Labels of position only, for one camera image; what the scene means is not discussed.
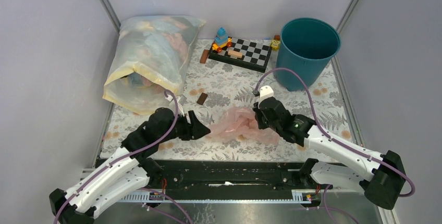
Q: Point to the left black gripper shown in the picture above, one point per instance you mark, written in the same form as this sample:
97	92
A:
193	130

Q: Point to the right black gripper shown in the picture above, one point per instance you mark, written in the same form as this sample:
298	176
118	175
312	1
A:
258	112

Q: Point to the pink trash bag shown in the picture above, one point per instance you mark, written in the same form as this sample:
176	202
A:
240	123

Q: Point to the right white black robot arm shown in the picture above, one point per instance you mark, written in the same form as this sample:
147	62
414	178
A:
380	177

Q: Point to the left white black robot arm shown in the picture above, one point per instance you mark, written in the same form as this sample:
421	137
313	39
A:
130	167

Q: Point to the teal plastic trash bin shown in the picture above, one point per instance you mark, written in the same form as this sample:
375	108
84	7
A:
307	46

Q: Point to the dark brown wooden block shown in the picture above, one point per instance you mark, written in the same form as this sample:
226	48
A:
202	98

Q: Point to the black white checkerboard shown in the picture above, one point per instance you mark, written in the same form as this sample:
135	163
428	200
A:
242	53

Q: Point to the yellow toy figure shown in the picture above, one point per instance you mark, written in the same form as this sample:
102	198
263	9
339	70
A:
275	43

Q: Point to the light wooden block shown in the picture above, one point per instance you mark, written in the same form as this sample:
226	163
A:
235	54

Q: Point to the reddish brown wooden block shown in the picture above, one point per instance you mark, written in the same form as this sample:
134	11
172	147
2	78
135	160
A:
204	56

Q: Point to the large translucent plastic bag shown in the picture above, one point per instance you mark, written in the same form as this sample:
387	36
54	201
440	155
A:
152	55

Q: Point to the colourful toy block train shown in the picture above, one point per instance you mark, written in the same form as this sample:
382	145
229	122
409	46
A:
221	41

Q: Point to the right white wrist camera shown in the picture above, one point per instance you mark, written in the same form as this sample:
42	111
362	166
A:
265	92

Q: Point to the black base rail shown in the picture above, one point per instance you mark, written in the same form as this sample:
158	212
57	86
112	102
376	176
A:
232	181

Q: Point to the aluminium frame rail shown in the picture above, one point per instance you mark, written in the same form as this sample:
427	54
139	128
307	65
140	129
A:
198	182

